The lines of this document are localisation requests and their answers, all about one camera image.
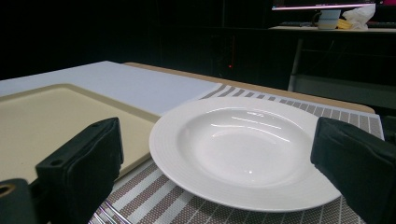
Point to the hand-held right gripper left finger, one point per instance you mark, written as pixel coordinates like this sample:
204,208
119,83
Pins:
82,168

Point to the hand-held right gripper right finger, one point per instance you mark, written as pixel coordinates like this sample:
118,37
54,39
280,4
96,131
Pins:
358,165

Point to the silver fork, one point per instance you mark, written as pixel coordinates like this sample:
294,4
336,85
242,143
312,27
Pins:
109,214

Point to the beige plastic tray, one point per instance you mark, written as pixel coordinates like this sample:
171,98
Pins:
46,124

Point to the white board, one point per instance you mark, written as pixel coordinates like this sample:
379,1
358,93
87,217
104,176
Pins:
130,84

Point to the striped woven placemat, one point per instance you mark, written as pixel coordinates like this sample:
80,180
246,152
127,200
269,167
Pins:
174,202

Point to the background desk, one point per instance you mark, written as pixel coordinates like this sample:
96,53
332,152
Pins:
336,62

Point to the white deep plate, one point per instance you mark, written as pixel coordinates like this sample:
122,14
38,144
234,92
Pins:
243,155

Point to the yellow object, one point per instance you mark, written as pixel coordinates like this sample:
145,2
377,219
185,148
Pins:
343,24

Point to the white plastic bag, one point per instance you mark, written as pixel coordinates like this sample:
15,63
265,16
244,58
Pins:
361,16

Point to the pale blue cup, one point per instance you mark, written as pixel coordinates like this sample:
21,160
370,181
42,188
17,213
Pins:
328,18

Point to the computer monitor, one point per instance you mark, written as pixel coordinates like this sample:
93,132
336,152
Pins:
323,4

